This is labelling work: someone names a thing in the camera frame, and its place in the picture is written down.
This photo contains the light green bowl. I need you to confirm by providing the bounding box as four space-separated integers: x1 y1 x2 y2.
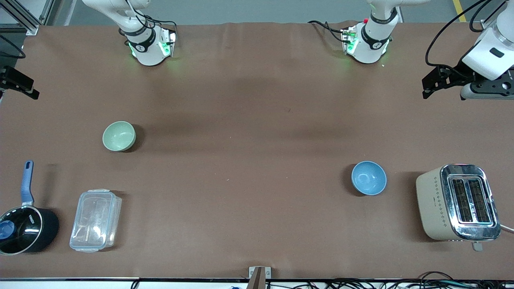
102 121 137 152

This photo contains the blue bowl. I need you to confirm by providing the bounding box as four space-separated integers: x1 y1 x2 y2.
351 161 388 196

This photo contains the grey left arm base box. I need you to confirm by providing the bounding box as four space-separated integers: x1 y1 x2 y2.
341 26 359 55

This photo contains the grey right arm base box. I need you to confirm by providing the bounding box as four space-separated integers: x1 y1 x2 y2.
158 27 177 57

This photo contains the beige chrome toaster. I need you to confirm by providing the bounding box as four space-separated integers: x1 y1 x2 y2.
416 163 502 252

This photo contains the glass lid blue knob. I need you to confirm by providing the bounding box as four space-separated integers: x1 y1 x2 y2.
0 206 43 254

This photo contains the clear plastic food container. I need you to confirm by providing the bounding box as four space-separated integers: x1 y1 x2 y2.
69 189 122 253

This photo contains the brown table cloth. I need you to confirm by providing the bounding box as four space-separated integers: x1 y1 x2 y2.
0 22 514 280

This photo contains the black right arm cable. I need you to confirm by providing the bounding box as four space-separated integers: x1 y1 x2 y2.
0 34 27 59

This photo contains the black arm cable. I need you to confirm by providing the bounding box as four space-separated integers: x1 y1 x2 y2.
425 0 507 67
0 34 27 59

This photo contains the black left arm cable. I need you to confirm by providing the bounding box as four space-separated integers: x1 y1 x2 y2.
425 0 507 67

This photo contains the aluminium frame profile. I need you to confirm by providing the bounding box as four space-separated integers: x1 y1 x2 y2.
0 0 55 36

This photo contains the black left base cable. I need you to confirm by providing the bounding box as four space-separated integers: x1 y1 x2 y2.
307 20 347 43

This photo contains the black base cable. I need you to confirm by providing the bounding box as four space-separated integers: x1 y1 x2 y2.
307 20 347 43
119 0 178 37

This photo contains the black saucepan blue handle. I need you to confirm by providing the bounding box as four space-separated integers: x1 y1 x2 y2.
0 160 60 256

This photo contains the black right base cable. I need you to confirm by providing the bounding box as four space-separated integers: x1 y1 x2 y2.
119 0 178 37

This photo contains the black cable bundle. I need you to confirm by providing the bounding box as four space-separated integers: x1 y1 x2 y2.
131 271 514 289

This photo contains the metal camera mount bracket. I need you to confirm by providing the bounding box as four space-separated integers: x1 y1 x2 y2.
248 266 272 289

